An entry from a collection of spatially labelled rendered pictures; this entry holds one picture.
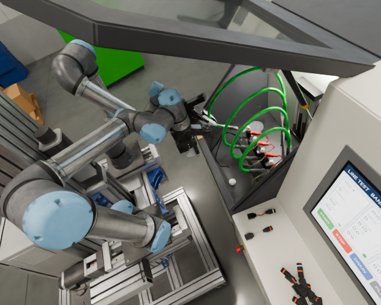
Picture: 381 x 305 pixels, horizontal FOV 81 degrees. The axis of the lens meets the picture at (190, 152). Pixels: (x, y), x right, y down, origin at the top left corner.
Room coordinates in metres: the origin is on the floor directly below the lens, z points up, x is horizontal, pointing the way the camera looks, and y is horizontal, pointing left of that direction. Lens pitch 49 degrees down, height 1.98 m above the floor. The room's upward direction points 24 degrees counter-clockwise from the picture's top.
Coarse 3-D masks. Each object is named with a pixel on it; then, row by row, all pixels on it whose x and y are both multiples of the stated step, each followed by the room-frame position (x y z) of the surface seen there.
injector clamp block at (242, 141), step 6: (252, 138) 0.78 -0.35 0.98; (240, 144) 0.77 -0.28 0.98; (246, 144) 0.75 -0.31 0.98; (258, 150) 0.68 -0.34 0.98; (252, 156) 0.66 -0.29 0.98; (258, 156) 0.68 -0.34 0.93; (252, 162) 0.63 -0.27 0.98; (258, 162) 0.61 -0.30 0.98; (252, 168) 0.63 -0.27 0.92; (258, 168) 0.58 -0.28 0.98; (252, 174) 0.64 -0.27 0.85; (258, 174) 0.56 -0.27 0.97
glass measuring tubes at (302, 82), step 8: (296, 80) 0.73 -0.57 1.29; (304, 80) 0.71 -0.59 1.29; (304, 88) 0.67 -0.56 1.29; (312, 88) 0.65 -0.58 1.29; (304, 96) 0.68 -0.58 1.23; (312, 96) 0.61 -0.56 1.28; (320, 96) 0.60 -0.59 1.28; (296, 104) 0.72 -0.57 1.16; (312, 104) 0.61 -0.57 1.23; (296, 112) 0.72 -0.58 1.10; (304, 112) 0.65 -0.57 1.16; (312, 112) 0.61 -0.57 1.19; (296, 120) 0.71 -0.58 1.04; (304, 120) 0.65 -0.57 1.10; (296, 128) 0.72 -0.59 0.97; (304, 128) 0.64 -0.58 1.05; (296, 136) 0.68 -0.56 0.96
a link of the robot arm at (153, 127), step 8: (144, 112) 0.66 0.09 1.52; (160, 112) 0.60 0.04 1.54; (168, 112) 0.60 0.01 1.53; (136, 120) 0.62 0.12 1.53; (144, 120) 0.60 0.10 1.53; (152, 120) 0.58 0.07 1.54; (160, 120) 0.57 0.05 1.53; (168, 120) 0.57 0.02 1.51; (136, 128) 0.61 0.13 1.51; (144, 128) 0.56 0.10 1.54; (152, 128) 0.55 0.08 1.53; (160, 128) 0.55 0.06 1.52; (168, 128) 0.56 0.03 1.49; (144, 136) 0.56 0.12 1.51; (152, 136) 0.53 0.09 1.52; (160, 136) 0.53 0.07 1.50; (152, 144) 0.55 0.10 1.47
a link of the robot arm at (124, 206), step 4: (120, 200) 0.55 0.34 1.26; (124, 200) 0.54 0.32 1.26; (116, 204) 0.54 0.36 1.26; (120, 204) 0.53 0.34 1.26; (124, 204) 0.52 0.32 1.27; (128, 204) 0.51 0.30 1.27; (112, 208) 0.53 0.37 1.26; (116, 208) 0.52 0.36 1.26; (120, 208) 0.51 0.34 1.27; (124, 208) 0.50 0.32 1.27; (128, 208) 0.49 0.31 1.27; (132, 208) 0.49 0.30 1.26; (136, 208) 0.50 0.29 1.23; (128, 212) 0.47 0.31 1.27; (132, 212) 0.47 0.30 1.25; (136, 212) 0.47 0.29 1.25
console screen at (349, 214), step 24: (336, 168) 0.25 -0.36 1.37; (360, 168) 0.20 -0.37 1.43; (336, 192) 0.21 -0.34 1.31; (360, 192) 0.17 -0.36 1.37; (312, 216) 0.23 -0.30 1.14; (336, 216) 0.17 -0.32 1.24; (360, 216) 0.13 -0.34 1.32; (336, 240) 0.13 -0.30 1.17; (360, 240) 0.09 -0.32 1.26; (360, 264) 0.04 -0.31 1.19; (360, 288) 0.00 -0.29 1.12
